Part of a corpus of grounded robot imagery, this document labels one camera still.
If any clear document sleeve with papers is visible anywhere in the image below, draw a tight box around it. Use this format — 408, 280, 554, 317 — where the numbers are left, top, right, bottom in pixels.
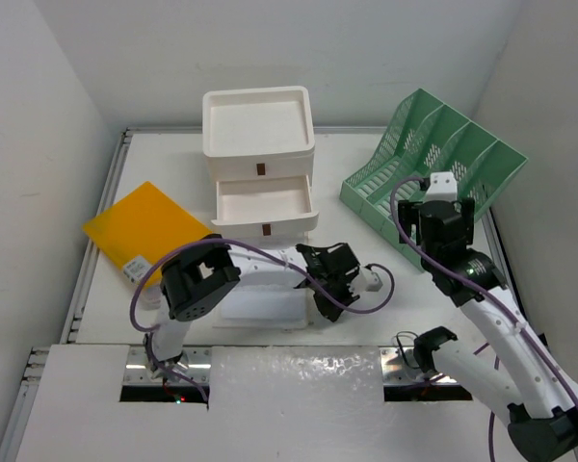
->
213, 285, 308, 329

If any white drawer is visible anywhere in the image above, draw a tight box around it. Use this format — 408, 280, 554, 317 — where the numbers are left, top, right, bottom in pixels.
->
212, 175, 319, 235

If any white drawer cabinet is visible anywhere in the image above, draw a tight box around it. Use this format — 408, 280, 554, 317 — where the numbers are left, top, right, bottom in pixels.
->
202, 86, 315, 239

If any yellow plastic folder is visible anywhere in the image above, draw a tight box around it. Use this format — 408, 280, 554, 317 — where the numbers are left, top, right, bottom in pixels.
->
83, 182, 212, 284

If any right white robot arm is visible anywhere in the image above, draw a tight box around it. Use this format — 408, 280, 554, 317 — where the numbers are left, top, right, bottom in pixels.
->
395, 199, 578, 461

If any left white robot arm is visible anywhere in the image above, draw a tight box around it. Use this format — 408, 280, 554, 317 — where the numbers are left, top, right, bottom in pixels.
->
145, 234, 381, 375

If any green file organizer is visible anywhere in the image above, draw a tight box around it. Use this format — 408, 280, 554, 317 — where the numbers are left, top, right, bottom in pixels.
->
340, 89, 528, 269

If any white foam board cover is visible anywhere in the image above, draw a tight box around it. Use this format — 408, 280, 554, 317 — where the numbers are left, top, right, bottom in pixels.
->
17, 345, 519, 461

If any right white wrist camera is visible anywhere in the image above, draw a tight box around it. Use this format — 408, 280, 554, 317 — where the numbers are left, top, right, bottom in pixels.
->
423, 171, 458, 202

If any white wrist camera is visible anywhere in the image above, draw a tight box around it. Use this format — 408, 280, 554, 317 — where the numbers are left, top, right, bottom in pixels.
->
423, 171, 458, 202
349, 267, 382, 295

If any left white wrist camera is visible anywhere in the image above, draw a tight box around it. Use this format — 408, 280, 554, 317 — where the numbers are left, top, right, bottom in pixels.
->
349, 267, 382, 295

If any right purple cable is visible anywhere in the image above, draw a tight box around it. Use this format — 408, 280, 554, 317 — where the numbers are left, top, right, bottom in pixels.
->
389, 175, 578, 462

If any purple cable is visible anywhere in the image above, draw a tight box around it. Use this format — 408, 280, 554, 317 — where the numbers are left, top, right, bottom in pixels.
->
129, 239, 396, 400
389, 175, 578, 462

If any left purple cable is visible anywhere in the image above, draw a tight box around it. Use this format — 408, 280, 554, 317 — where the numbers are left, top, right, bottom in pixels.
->
129, 239, 396, 400

